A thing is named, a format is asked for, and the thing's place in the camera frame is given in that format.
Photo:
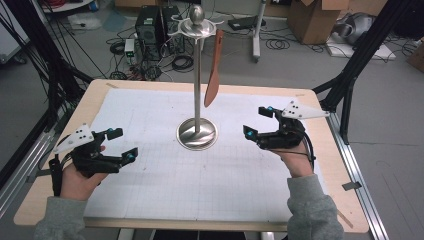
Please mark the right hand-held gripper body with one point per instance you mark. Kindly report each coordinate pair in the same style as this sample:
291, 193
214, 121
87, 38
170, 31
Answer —
286, 133

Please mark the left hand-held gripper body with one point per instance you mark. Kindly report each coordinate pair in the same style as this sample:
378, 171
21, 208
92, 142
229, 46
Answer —
86, 160

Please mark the wooden rice spatula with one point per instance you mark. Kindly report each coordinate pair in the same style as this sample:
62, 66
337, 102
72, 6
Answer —
213, 86

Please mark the steel utensil stand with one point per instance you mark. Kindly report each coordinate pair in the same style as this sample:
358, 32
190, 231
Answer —
197, 83

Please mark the person's left hand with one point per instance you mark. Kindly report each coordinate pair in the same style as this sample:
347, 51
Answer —
78, 186

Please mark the person's right hand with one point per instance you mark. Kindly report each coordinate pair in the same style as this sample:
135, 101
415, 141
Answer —
298, 163

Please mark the white grid mat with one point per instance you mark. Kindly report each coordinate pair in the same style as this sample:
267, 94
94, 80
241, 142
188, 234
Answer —
160, 190

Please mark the white stand pole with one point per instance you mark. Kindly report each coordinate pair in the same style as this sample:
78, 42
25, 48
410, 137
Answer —
257, 33

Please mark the grey tape piece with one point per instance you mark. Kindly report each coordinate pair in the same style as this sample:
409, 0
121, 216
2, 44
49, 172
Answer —
352, 186

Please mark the small device with green light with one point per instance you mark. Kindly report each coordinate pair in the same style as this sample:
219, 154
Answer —
129, 50

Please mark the flat black box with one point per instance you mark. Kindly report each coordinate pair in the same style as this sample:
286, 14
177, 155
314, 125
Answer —
245, 22

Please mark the large open cardboard box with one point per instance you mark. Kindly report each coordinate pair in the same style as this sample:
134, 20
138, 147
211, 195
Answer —
313, 20

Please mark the black computer tower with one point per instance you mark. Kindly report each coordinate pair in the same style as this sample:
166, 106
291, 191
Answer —
151, 30

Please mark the grey helmet-like device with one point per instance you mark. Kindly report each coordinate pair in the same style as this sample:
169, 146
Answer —
356, 28

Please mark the white flat board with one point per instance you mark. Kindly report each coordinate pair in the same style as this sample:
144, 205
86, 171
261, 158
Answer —
380, 53

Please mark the white cabinet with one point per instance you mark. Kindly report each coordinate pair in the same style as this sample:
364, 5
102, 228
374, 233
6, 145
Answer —
10, 36

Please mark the small cardboard box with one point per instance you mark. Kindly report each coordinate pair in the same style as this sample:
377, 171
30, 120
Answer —
416, 56

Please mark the aluminium rail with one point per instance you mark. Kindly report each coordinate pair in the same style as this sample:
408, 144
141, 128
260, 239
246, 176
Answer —
360, 186
23, 166

